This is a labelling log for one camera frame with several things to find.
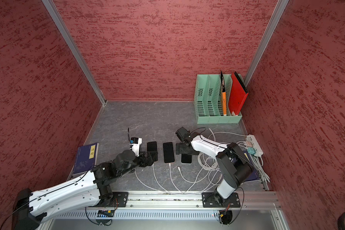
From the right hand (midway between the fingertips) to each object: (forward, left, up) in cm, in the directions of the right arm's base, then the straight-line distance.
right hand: (185, 153), depth 89 cm
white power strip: (+5, -47, 0) cm, 47 cm away
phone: (+1, +10, 0) cm, 10 cm away
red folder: (+26, -34, +27) cm, 50 cm away
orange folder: (+27, -25, +25) cm, 45 cm away
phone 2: (-3, 0, 0) cm, 4 cm away
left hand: (-6, +19, +13) cm, 24 cm away
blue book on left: (-2, +62, +1) cm, 62 cm away
